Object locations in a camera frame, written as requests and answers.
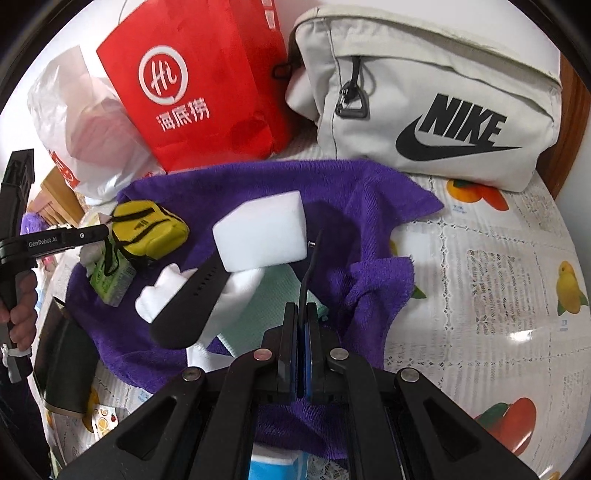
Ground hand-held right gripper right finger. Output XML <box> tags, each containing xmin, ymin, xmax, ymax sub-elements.
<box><xmin>304</xmin><ymin>302</ymin><xmax>532</xmax><ymax>480</ymax></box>

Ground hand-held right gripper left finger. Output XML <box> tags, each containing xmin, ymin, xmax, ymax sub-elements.
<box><xmin>58</xmin><ymin>302</ymin><xmax>304</xmax><ymax>480</ymax></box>

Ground green cassette print tissue pack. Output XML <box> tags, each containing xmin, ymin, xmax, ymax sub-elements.
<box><xmin>88</xmin><ymin>249</ymin><xmax>137</xmax><ymax>306</ymax></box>

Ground black watch strap with buckle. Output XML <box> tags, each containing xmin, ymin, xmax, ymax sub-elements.
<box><xmin>298</xmin><ymin>229</ymin><xmax>324</xmax><ymax>324</ymax></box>

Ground yellow pouch with black straps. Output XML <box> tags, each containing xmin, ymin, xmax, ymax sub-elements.
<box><xmin>99</xmin><ymin>200</ymin><xmax>189</xmax><ymax>278</ymax></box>

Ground black watch strap with holes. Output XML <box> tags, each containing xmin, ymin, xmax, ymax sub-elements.
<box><xmin>150</xmin><ymin>253</ymin><xmax>230</xmax><ymax>349</ymax></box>

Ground white sponge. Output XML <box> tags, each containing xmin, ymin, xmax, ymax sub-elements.
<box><xmin>212</xmin><ymin>191</ymin><xmax>309</xmax><ymax>274</ymax></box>

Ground person's left hand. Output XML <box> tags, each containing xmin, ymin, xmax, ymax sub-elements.
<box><xmin>0</xmin><ymin>270</ymin><xmax>40</xmax><ymax>352</ymax></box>

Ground crumpled white tissue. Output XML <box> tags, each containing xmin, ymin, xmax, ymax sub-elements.
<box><xmin>79</xmin><ymin>240</ymin><xmax>112</xmax><ymax>267</ymax></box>

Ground wooden furniture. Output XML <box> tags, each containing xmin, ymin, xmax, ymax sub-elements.
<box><xmin>28</xmin><ymin>166</ymin><xmax>84</xmax><ymax>227</ymax></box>

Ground mint green cloth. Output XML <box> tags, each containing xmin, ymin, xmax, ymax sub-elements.
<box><xmin>217</xmin><ymin>268</ymin><xmax>331</xmax><ymax>356</ymax></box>

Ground blue tissue pack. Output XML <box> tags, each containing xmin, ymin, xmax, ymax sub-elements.
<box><xmin>249</xmin><ymin>450</ymin><xmax>319</xmax><ymax>480</ymax></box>

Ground white plastic shopping bag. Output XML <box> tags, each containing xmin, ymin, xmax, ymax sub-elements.
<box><xmin>27</xmin><ymin>44</ymin><xmax>167</xmax><ymax>206</ymax></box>

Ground dark green tin box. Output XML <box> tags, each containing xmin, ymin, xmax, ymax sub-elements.
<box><xmin>32</xmin><ymin>298</ymin><xmax>100</xmax><ymax>418</ymax></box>

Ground purple towel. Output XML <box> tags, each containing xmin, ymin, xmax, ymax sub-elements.
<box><xmin>67</xmin><ymin>159</ymin><xmax>446</xmax><ymax>460</ymax></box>

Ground fruit print lace tablecloth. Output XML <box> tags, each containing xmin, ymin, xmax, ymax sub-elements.
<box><xmin>41</xmin><ymin>143</ymin><xmax>591</xmax><ymax>480</ymax></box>

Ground red paper bag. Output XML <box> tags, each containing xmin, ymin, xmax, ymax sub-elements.
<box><xmin>96</xmin><ymin>0</ymin><xmax>301</xmax><ymax>174</ymax></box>

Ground beige waist bag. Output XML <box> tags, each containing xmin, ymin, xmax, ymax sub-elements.
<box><xmin>284</xmin><ymin>7</ymin><xmax>564</xmax><ymax>192</ymax></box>

